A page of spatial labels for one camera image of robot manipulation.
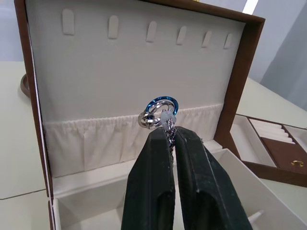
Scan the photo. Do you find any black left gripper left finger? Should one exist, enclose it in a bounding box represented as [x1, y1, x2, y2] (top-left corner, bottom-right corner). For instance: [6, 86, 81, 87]
[121, 129, 176, 230]

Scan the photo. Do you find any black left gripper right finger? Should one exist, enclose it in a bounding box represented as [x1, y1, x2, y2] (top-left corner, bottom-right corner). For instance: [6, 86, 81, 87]
[174, 126, 254, 230]

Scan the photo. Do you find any silver chain with blue ring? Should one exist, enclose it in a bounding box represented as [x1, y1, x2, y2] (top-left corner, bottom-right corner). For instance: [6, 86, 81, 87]
[138, 96, 179, 166]

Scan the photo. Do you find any brown jewelry tray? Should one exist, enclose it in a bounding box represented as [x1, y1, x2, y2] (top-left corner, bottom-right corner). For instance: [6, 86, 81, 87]
[229, 114, 307, 187]

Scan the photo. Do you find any brown jewelry box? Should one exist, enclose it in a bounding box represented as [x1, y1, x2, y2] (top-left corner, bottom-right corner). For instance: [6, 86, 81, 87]
[14, 0, 307, 230]

